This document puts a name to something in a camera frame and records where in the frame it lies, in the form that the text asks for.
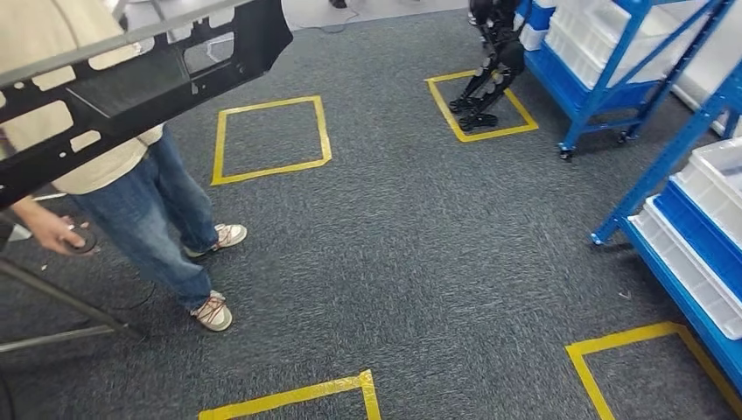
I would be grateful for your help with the person's right hand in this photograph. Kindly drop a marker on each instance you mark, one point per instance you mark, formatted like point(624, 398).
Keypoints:
point(52, 229)

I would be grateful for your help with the round black handheld device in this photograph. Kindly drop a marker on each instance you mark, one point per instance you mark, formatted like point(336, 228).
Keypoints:
point(88, 241)

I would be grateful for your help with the black plastic panel part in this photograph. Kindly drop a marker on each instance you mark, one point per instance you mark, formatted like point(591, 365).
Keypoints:
point(127, 98)

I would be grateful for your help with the person's right forearm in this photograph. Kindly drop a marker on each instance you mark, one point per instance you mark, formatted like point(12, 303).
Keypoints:
point(17, 207)

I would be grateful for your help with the blue metal shelf rack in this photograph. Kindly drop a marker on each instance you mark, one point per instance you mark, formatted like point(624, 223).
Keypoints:
point(579, 95)
point(658, 172)

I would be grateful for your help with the grey metal stand legs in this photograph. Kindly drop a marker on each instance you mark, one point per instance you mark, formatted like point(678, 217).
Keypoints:
point(58, 295)

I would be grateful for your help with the person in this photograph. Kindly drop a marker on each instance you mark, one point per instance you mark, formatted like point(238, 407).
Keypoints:
point(151, 208)

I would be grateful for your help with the black standing humanoid robot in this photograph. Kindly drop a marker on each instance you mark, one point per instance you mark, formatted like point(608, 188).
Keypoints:
point(493, 69)

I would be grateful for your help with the small white plastic tray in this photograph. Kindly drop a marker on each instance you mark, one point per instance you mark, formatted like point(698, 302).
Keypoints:
point(532, 37)

